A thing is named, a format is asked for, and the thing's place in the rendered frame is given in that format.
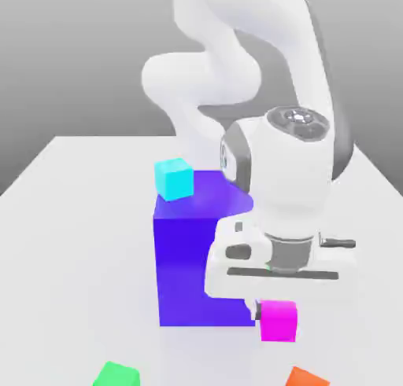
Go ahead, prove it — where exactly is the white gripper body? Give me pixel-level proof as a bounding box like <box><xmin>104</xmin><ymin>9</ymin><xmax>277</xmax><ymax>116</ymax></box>
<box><xmin>204</xmin><ymin>255</ymin><xmax>358</xmax><ymax>303</ymax></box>

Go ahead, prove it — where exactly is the small magenta cube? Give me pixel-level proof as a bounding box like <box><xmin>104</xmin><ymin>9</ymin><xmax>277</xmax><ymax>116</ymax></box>
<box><xmin>260</xmin><ymin>300</ymin><xmax>298</xmax><ymax>343</ymax></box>

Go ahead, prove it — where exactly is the small orange cube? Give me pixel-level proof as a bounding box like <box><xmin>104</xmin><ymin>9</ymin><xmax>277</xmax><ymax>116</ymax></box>
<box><xmin>284</xmin><ymin>366</ymin><xmax>331</xmax><ymax>386</ymax></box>

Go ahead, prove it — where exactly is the small cyan cube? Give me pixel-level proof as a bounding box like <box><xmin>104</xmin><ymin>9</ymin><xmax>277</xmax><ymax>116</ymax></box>
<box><xmin>153</xmin><ymin>158</ymin><xmax>195</xmax><ymax>202</ymax></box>

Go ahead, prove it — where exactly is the small green cube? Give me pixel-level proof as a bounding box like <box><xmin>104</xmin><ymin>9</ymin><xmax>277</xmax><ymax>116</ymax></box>
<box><xmin>91</xmin><ymin>361</ymin><xmax>141</xmax><ymax>386</ymax></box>

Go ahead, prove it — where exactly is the large blue box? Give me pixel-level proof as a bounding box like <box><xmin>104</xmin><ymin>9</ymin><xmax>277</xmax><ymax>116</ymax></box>
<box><xmin>153</xmin><ymin>170</ymin><xmax>257</xmax><ymax>327</ymax></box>

